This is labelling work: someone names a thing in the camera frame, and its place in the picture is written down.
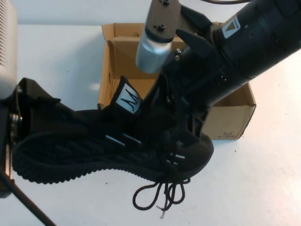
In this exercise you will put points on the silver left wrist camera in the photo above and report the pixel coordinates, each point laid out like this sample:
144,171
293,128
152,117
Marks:
7,47

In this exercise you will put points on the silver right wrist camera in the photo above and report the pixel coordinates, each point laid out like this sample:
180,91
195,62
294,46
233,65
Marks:
152,54

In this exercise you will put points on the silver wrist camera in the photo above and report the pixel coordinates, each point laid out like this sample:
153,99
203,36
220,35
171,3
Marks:
152,54
7,47

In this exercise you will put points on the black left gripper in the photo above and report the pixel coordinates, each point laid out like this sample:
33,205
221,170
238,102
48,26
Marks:
7,150

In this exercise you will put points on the black knit sneaker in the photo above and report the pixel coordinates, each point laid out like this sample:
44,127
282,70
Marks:
82,146

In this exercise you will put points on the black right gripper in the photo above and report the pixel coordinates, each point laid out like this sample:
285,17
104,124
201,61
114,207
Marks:
235,56

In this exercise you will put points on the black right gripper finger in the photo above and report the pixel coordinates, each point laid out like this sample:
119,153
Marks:
195,127

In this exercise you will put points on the brown cardboard shoe box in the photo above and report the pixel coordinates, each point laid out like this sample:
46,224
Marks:
232,117

